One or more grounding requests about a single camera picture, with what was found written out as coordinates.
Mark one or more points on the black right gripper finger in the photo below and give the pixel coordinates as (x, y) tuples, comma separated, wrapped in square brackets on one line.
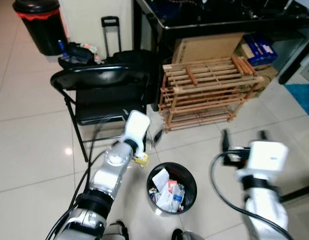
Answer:
[(226, 140), (263, 136)]

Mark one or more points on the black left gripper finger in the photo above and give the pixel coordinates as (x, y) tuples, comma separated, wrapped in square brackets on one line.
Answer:
[(158, 137)]

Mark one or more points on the yellow wrapper trash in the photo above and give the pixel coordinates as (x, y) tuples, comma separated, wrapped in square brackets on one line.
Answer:
[(142, 160)]

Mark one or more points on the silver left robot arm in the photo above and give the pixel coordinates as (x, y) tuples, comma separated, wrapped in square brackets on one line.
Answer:
[(107, 175)]

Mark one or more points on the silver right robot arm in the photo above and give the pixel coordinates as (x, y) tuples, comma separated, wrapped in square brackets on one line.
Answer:
[(264, 210)]

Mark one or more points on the white crumpled paper trash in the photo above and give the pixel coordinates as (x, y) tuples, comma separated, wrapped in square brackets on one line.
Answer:
[(160, 179)]

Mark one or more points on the small round black waste bin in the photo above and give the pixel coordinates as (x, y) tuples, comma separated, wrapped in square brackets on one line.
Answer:
[(187, 177)]

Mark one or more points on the clear plastic bottle trash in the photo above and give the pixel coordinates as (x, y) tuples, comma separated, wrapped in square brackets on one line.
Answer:
[(178, 195)]

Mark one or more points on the tall black bin red band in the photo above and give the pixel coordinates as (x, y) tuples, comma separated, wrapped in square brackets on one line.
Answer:
[(42, 30)]

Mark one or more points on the wooden slatted shoe rack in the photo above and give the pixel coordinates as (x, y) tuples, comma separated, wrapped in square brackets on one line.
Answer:
[(209, 97)]

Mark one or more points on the blue floor mat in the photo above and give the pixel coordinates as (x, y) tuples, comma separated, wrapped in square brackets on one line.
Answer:
[(303, 97)]

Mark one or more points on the black folding chair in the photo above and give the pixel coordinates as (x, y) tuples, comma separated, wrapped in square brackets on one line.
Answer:
[(102, 102)]

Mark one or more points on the black floor bar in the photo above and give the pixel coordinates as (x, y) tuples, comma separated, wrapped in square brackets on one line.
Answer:
[(297, 193)]

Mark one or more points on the short loose wooden stick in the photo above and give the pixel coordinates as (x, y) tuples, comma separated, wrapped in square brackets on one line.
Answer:
[(191, 76)]

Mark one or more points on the bundle of wooden sticks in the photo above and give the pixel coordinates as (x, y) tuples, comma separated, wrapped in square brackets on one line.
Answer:
[(243, 65)]

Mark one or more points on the blue printed box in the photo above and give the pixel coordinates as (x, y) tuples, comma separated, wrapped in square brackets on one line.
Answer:
[(259, 47)]

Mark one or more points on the grey left robot foot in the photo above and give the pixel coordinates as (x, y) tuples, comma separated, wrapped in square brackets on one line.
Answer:
[(115, 231)]

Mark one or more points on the grey robot foot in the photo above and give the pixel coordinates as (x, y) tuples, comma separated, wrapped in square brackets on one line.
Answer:
[(187, 235), (115, 231)]

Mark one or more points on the grey right robot foot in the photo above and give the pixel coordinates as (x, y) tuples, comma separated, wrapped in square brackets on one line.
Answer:
[(187, 235)]

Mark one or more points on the brown cardboard box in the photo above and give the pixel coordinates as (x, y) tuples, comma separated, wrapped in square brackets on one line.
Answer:
[(207, 47)]

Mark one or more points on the black bag with clutter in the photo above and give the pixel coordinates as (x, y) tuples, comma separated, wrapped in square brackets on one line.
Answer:
[(74, 57)]

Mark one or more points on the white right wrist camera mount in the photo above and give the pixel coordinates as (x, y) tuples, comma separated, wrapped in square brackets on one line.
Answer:
[(264, 157)]

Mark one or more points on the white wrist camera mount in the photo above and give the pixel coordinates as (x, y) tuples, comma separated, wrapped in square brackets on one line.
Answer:
[(136, 126), (264, 157)]

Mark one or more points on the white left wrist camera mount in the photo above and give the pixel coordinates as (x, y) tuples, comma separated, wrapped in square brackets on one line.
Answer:
[(136, 126)]

